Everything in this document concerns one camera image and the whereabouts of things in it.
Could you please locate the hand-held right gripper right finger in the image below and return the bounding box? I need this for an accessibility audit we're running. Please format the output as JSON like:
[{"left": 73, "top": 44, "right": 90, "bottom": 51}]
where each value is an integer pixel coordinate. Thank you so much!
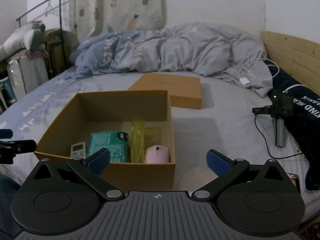
[{"left": 191, "top": 149, "right": 288, "bottom": 202}]

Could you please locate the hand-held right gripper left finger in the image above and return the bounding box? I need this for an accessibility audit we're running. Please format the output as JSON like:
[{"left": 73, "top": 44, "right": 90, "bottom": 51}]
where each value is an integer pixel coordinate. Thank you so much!
[{"left": 31, "top": 148, "right": 126, "bottom": 201}]

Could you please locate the brown cardboard box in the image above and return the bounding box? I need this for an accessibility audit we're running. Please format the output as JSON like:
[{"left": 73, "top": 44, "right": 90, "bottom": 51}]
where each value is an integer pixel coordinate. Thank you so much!
[{"left": 34, "top": 90, "right": 177, "bottom": 192}]

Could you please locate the brown cardboard box lid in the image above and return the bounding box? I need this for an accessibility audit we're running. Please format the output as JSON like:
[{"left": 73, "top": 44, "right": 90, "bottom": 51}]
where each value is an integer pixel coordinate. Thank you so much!
[{"left": 128, "top": 73, "right": 202, "bottom": 110}]

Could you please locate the green tissue packet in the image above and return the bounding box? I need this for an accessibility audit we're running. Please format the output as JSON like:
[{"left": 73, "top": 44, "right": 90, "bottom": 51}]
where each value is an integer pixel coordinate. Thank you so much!
[{"left": 86, "top": 131, "right": 132, "bottom": 163}]

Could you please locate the small white remote control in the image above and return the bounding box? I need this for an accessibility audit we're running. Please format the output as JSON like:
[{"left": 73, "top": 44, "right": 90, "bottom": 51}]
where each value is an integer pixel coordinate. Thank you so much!
[{"left": 70, "top": 142, "right": 87, "bottom": 159}]

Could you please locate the light blue printed bedsheet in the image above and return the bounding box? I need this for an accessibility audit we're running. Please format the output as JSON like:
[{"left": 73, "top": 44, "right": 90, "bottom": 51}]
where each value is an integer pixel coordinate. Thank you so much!
[{"left": 0, "top": 67, "right": 320, "bottom": 230}]

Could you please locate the yellow translucent bottle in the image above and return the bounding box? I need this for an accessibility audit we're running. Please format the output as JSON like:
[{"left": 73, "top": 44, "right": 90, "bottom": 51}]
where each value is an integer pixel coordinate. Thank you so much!
[{"left": 130, "top": 124, "right": 147, "bottom": 163}]

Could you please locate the pink computer mouse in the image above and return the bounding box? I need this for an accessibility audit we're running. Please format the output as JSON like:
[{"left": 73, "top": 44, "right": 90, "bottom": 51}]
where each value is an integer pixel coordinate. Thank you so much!
[{"left": 146, "top": 145, "right": 171, "bottom": 164}]

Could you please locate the small dark card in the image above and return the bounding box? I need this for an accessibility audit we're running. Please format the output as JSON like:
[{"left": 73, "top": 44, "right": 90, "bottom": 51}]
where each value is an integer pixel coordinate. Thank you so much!
[{"left": 287, "top": 172, "right": 301, "bottom": 193}]

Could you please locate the dark navy printed pillow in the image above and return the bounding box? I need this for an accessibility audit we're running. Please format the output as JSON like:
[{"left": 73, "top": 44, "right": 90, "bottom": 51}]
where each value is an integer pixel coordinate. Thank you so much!
[{"left": 264, "top": 59, "right": 320, "bottom": 191}]

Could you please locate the grey-blue crumpled duvet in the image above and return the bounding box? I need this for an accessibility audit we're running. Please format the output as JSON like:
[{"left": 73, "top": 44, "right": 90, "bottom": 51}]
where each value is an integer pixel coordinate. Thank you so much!
[{"left": 70, "top": 22, "right": 275, "bottom": 98}]

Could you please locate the black metal clothes rack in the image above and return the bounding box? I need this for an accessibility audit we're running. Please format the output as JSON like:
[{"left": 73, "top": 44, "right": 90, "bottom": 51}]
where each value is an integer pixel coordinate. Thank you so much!
[{"left": 16, "top": 0, "right": 68, "bottom": 78}]

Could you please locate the wooden headboard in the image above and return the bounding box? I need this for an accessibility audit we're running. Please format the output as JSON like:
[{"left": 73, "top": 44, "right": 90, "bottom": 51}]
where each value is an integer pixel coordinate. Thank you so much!
[{"left": 260, "top": 31, "right": 320, "bottom": 96}]

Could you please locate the pineapple print curtain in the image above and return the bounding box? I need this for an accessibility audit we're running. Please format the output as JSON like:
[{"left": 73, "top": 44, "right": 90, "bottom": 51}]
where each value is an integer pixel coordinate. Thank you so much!
[{"left": 68, "top": 0, "right": 167, "bottom": 39}]

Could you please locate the black cable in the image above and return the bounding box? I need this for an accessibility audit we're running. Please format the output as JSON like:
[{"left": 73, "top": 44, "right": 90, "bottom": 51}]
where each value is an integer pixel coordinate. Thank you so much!
[{"left": 254, "top": 114, "right": 316, "bottom": 161}]

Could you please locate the white charger cable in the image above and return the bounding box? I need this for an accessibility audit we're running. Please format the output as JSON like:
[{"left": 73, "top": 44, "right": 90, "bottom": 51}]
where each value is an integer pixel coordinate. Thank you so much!
[{"left": 239, "top": 52, "right": 280, "bottom": 86}]

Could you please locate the black camera on grey handle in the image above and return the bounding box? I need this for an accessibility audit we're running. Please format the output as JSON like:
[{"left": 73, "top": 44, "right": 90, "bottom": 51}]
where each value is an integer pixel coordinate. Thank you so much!
[{"left": 252, "top": 89, "right": 293, "bottom": 147}]

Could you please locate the wire clothes hanger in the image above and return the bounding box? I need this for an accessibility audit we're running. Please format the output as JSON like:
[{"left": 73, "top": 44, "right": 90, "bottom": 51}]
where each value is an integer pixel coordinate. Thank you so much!
[{"left": 43, "top": 1, "right": 68, "bottom": 18}]

